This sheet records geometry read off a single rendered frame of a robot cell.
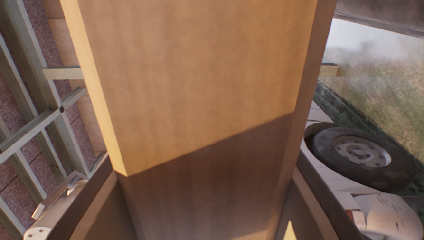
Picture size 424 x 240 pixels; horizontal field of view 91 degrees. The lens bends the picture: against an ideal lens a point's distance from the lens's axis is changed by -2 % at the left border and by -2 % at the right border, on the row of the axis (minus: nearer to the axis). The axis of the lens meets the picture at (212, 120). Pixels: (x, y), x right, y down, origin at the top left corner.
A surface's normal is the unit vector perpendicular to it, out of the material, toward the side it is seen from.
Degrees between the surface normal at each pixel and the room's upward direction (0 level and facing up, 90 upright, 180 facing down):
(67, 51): 90
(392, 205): 92
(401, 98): 0
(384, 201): 89
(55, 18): 90
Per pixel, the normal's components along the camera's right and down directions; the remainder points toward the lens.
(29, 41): 0.01, 0.51
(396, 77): -1.00, 0.01
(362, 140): -0.49, -0.23
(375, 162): 0.03, -0.82
